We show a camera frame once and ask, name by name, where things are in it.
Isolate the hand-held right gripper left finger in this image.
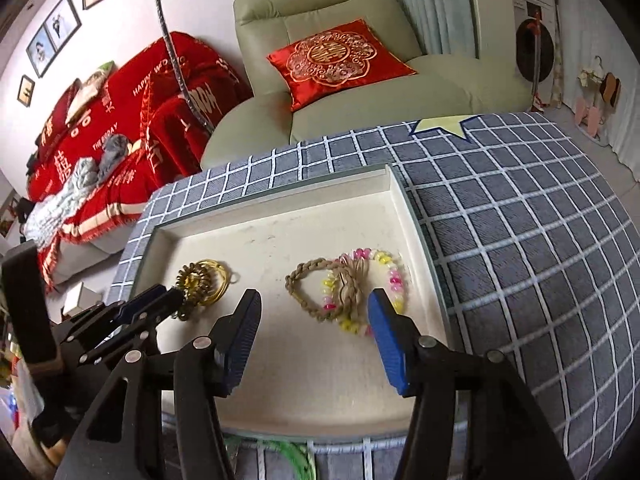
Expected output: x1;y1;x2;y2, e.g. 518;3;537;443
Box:
52;289;263;480

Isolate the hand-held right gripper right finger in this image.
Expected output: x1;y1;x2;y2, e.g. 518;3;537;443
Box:
367;288;576;480

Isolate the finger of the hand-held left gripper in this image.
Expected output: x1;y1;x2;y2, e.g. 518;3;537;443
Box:
65;284;168;333
80;287;183;366

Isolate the brown bead bracelet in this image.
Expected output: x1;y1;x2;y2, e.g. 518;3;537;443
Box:
172;259;240;322

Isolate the pink and yellow bead bracelet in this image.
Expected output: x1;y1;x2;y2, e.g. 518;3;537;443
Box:
320;247;407;337

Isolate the braided brown cord bracelet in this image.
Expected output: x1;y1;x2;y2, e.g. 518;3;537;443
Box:
285;255;373;328

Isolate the grey tray with white inside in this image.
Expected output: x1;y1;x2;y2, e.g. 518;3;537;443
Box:
129;164;453;443

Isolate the white cardboard box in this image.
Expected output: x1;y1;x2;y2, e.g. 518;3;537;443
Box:
62;281;106;322

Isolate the light grey sofa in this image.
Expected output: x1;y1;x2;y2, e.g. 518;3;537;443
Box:
50;240;136;286

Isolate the light blue knitted blanket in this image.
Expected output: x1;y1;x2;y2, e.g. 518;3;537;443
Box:
22;157;98;248

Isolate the green translucent bangle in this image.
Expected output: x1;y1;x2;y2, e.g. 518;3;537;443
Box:
222;435;317;480

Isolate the grey crumpled garment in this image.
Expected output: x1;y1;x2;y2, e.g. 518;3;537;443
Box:
97;134;132;183

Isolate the grey checked tablecloth with stars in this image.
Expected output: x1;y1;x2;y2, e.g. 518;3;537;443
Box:
107;111;640;480

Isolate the red pillow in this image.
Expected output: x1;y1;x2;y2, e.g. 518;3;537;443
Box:
40;77;83;126

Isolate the white and green pillow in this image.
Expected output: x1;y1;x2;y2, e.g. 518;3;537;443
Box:
65;60;116;123

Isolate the red covered sofa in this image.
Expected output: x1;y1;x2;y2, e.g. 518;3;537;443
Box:
25;31;253;293

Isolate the large framed photo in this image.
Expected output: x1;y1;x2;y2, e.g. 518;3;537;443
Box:
26;27;57;78
44;0;82;51

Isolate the gooseneck phone holder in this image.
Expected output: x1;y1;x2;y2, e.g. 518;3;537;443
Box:
155;0;216;133

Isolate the red embroidered cushion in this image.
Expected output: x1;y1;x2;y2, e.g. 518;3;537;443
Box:
266;18;418;112

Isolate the white rack with slippers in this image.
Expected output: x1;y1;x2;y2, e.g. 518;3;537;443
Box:
572;55;623;143

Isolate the red broom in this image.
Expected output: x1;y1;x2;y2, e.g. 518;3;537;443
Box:
530;7;548;111

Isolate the white washing machine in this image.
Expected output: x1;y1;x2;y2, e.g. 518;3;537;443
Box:
510;0;558;83

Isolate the pale green armchair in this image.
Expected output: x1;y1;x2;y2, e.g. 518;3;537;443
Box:
200;0;533;171

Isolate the pale green curtain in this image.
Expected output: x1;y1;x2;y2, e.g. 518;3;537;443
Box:
360;0;481;58

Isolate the white curtain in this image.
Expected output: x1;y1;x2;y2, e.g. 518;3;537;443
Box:
552;0;640;183

